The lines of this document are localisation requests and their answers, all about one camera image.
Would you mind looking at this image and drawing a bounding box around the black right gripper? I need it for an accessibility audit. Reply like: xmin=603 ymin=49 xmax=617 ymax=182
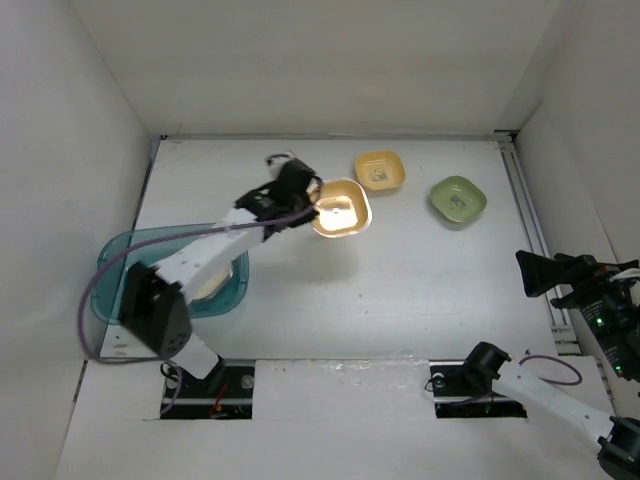
xmin=516 ymin=245 xmax=640 ymax=375

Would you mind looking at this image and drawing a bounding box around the yellow panda plate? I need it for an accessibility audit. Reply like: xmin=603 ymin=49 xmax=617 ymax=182
xmin=354 ymin=150 xmax=406 ymax=191
xmin=311 ymin=178 xmax=372 ymax=238

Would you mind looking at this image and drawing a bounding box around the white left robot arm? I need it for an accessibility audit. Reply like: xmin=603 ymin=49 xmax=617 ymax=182
xmin=118 ymin=153 xmax=323 ymax=397

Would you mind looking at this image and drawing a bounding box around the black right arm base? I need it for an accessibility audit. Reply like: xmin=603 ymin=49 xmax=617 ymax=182
xmin=424 ymin=342 xmax=527 ymax=419

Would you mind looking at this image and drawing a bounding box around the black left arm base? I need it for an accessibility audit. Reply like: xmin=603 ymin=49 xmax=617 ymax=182
xmin=160 ymin=360 xmax=256 ymax=420

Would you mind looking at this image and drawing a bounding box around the teal transparent plastic bin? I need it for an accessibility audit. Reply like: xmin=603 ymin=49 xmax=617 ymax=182
xmin=90 ymin=224 xmax=250 ymax=325

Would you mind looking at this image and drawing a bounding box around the green panda plate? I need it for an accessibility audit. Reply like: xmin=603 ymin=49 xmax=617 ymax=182
xmin=427 ymin=176 xmax=488 ymax=224

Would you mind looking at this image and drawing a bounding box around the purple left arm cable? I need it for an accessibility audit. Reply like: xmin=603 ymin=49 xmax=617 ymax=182
xmin=75 ymin=152 xmax=321 ymax=419

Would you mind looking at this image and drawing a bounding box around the aluminium rail frame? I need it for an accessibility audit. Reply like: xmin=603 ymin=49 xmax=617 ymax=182
xmin=150 ymin=131 xmax=547 ymax=253

